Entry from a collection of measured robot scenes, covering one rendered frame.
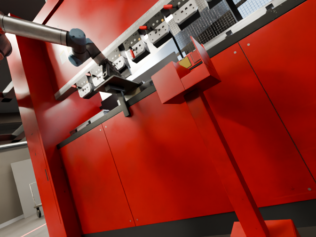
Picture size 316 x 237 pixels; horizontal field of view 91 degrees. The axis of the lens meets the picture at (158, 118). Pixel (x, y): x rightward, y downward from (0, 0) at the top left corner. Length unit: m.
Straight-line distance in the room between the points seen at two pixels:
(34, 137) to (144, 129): 1.09
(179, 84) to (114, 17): 1.03
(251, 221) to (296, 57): 0.65
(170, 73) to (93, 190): 1.08
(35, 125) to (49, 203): 0.66
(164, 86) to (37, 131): 1.33
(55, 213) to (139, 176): 0.85
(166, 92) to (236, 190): 0.41
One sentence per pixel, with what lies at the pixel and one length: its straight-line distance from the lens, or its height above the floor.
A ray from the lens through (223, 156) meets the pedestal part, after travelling 0.59.
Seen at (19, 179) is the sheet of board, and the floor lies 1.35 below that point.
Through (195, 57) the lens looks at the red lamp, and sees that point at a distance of 0.73.
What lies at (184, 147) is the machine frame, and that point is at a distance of 0.88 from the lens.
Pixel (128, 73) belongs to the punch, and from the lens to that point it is 1.26.
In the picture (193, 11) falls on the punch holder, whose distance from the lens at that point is 1.14.
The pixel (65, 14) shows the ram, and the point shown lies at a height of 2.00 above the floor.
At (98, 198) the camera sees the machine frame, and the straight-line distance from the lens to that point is 1.37.
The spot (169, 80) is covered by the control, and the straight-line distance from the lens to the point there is 0.58.
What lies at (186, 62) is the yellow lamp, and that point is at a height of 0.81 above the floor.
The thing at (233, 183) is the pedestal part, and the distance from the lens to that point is 0.61.
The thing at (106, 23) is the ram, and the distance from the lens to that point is 1.52.
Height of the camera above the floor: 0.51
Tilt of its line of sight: 10 degrees up
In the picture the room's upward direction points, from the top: 22 degrees counter-clockwise
